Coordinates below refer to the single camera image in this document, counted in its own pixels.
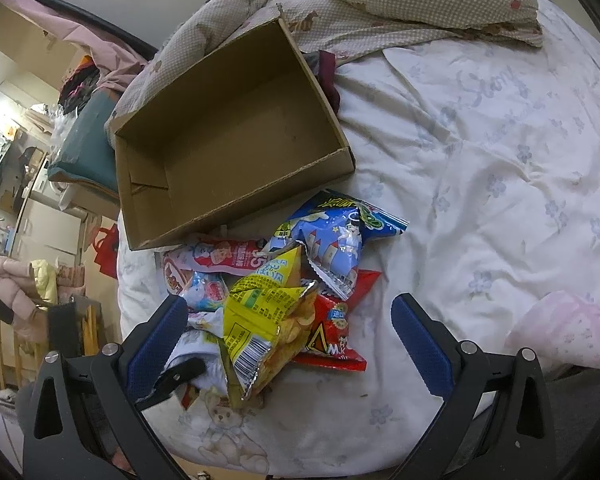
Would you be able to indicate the pink puffy jacket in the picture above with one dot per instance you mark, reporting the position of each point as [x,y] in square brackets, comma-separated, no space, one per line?
[19,301]

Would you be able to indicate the teal cushion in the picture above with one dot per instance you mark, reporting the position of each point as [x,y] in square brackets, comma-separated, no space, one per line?
[86,156]

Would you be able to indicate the pink snack packet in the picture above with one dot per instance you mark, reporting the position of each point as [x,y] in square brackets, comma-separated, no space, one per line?
[211,254]

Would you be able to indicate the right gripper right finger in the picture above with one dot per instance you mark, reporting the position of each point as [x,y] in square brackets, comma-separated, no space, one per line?
[455,376]

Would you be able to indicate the yellow chips bag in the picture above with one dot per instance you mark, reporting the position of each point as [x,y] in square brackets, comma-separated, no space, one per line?
[267,320]

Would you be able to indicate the pink floral cloth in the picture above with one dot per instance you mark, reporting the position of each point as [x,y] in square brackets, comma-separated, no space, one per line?
[562,329]

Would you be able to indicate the white red bread bag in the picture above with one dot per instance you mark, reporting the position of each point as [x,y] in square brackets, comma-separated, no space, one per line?
[204,293]

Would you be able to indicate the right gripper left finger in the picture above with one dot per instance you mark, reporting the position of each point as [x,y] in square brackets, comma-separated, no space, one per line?
[131,378]

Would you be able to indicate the brown cardboard box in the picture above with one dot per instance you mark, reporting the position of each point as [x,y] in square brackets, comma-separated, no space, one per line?
[246,127]

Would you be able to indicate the white floral bed sheet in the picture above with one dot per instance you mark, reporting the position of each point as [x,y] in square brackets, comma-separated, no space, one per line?
[491,154]

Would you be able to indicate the red shopping bag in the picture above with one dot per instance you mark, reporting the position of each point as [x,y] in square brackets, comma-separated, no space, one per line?
[105,246]

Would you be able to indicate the red milk candy bag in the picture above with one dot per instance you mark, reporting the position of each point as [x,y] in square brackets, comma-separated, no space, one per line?
[328,344]

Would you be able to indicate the checkered bear quilt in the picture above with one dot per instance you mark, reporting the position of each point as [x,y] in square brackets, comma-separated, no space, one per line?
[348,29]

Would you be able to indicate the blue castle snack bag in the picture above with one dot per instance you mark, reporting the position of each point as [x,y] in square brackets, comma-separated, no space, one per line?
[333,227]

